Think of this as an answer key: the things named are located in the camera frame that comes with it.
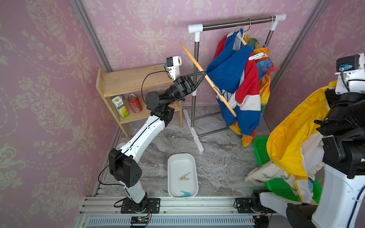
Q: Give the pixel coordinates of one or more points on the red clothespin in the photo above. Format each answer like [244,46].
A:
[273,69]

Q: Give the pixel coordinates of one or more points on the yellow dinosaur print jacket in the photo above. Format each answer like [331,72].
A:
[285,141]

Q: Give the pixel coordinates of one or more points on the green white juice carton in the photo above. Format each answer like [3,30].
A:
[120,107]

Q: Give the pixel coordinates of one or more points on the blue clothespin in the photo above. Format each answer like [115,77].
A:
[185,194]

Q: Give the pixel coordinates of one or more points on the green plastic basket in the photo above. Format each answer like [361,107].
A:
[281,182]

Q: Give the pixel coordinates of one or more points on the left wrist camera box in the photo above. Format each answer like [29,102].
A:
[172,66]

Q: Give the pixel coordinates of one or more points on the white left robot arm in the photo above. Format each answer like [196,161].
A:
[123,162]

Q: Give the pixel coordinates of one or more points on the blue red white jacket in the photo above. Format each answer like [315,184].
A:
[237,79]

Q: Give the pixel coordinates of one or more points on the wooden clothes hanger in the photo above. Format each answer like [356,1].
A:
[214,87]

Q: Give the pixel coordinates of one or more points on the pink clothespin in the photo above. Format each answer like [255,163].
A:
[185,177]

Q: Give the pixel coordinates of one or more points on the red soda can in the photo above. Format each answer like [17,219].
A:
[134,103]

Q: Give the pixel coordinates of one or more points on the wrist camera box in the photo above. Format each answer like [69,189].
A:
[351,74]
[172,66]

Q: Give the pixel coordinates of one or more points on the white plastic tray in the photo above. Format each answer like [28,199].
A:
[178,166]

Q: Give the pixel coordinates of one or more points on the white clothespin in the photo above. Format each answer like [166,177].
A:
[257,56]

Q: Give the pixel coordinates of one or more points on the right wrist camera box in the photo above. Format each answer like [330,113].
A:
[351,74]

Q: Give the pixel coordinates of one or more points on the rainbow striped jacket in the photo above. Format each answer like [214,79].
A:
[265,79]

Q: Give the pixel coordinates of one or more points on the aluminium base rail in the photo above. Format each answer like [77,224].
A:
[197,212]

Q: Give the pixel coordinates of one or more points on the small circuit board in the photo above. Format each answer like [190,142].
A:
[139,220]

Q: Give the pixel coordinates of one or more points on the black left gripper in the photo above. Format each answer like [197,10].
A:
[182,87]

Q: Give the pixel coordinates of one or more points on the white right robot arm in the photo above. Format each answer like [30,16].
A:
[328,127]

